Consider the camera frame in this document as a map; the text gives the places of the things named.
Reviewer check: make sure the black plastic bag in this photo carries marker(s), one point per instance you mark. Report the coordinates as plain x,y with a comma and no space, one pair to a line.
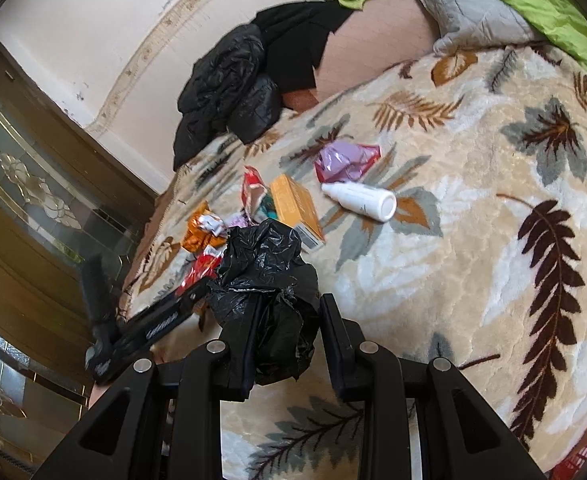
263,270

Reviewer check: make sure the red snack wrapper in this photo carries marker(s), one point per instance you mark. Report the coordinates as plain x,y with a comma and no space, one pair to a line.
206,266

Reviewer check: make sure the wooden glass panel door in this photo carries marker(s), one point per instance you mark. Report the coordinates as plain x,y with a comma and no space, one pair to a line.
23,260

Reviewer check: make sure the white plastic bottle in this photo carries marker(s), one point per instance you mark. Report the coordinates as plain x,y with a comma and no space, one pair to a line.
363,200

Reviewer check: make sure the leaf printed blanket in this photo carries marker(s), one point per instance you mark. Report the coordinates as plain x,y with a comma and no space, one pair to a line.
473,260

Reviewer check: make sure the grey quilted pillow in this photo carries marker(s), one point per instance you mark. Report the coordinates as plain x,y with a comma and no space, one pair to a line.
463,10

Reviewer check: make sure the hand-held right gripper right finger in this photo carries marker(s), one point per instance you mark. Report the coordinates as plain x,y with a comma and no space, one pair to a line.
336,350

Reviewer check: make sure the purple and red wrapper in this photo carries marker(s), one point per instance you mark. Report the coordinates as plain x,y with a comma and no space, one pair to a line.
346,160

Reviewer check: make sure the black cloth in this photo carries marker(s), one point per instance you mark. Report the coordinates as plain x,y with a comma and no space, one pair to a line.
293,40

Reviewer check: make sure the orange foil wrapper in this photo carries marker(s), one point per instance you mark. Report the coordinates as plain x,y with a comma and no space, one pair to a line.
196,230

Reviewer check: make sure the orange cardboard box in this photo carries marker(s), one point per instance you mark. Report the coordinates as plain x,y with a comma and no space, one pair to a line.
293,205

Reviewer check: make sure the black puffer jacket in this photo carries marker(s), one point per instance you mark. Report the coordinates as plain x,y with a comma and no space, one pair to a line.
218,80

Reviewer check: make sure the red plastic basket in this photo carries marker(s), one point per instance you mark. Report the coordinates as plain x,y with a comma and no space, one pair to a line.
578,465

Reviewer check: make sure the teal packet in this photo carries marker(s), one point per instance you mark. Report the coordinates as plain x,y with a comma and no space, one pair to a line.
269,210

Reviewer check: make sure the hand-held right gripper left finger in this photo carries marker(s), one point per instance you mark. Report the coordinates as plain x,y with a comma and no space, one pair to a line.
247,355

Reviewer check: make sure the purple foil wrapper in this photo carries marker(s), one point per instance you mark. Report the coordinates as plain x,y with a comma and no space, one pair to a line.
238,220

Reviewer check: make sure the red and white wrapper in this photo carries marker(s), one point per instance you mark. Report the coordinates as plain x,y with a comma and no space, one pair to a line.
253,187

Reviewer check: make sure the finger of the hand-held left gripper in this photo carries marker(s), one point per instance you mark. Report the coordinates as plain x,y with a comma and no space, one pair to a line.
163,325

